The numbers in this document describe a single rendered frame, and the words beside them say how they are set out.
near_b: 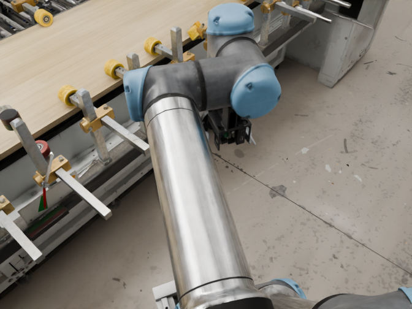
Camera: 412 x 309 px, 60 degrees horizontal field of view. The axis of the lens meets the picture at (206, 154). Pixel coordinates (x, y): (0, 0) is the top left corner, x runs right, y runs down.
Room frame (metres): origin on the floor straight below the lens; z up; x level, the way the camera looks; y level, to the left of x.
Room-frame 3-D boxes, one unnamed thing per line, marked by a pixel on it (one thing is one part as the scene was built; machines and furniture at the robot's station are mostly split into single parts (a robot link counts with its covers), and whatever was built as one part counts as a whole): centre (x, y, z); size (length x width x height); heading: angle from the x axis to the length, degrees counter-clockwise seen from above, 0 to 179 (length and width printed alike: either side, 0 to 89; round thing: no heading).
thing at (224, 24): (0.53, -0.04, 1.62); 0.09 x 0.08 x 0.11; 14
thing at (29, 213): (0.79, 0.62, 0.75); 0.26 x 0.01 x 0.10; 139
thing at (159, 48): (1.41, 0.08, 0.95); 0.50 x 0.04 x 0.04; 49
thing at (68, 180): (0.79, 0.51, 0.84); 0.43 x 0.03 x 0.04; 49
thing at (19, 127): (0.83, 0.62, 0.90); 0.03 x 0.03 x 0.48; 49
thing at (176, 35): (1.40, 0.13, 0.90); 0.03 x 0.03 x 0.48; 49
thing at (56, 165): (0.85, 0.61, 0.85); 0.13 x 0.06 x 0.05; 139
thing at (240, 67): (0.43, -0.05, 1.61); 0.11 x 0.11 x 0.08; 14
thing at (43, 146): (0.92, 0.66, 0.85); 0.08 x 0.08 x 0.11
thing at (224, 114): (0.53, -0.04, 1.46); 0.09 x 0.08 x 0.12; 21
